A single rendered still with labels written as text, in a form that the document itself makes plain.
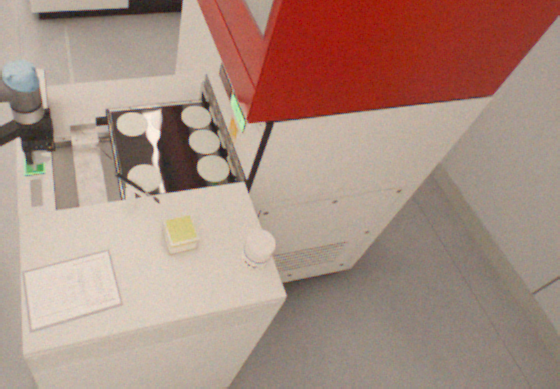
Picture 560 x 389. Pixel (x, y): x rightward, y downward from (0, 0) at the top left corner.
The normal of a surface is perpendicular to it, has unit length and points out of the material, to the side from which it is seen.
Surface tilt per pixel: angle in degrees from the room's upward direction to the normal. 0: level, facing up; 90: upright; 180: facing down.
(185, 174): 0
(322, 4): 90
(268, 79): 90
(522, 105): 90
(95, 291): 0
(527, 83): 90
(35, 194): 0
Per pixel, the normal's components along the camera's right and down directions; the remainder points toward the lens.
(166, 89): 0.11, -0.64
